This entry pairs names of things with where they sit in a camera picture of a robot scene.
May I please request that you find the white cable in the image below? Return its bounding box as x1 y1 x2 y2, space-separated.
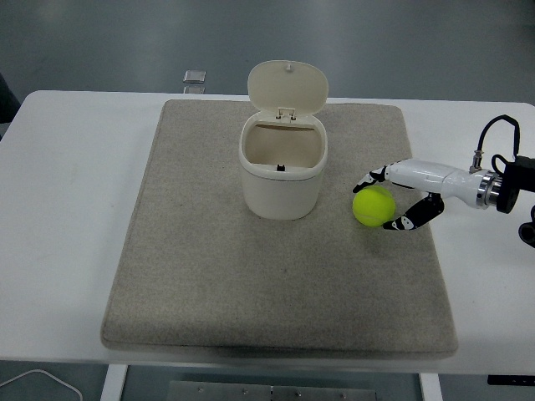
0 368 84 401

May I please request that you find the black table control panel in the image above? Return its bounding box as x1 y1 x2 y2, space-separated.
487 374 535 385

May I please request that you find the beige fabric mat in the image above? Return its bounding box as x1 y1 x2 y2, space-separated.
99 99 459 360

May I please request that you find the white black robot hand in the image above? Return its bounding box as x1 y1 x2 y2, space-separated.
352 158 484 232

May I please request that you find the dark object at room edge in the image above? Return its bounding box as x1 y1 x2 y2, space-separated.
0 71 20 141

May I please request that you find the yellow tennis ball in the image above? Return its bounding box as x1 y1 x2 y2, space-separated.
352 185 396 229

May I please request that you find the cream bin with hinged lid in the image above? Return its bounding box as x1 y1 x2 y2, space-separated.
238 60 330 221

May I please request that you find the white table leg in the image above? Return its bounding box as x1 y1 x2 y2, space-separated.
419 372 443 401
99 364 129 401

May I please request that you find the grey metal plate with screws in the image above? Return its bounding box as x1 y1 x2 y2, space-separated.
168 379 380 401

